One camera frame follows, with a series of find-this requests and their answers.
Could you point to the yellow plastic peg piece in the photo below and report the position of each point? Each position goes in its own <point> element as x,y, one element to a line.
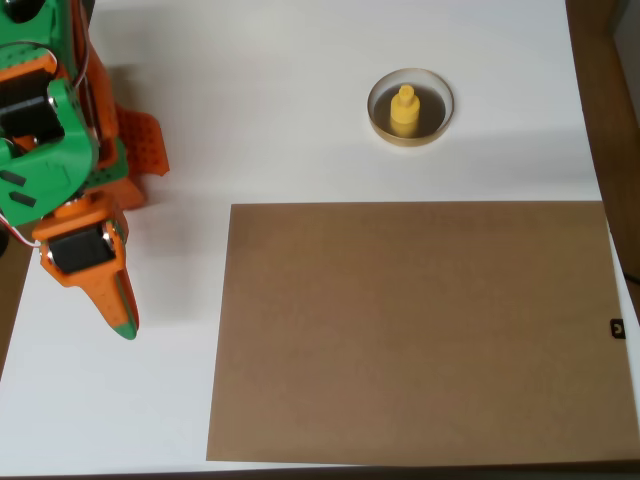
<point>404,112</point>

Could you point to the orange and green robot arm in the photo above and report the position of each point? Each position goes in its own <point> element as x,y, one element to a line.
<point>45,170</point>

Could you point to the orange robot base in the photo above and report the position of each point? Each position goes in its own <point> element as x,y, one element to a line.
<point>147,142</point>

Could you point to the round shallow dish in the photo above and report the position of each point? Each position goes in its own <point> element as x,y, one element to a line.
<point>435,107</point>

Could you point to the brown cardboard mat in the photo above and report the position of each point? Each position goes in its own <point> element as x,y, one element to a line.
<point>415,330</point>

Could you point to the white paper sheet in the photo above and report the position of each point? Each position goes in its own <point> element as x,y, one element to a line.
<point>450,170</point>

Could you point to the small black tag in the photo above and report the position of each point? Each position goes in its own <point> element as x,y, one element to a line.
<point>618,330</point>

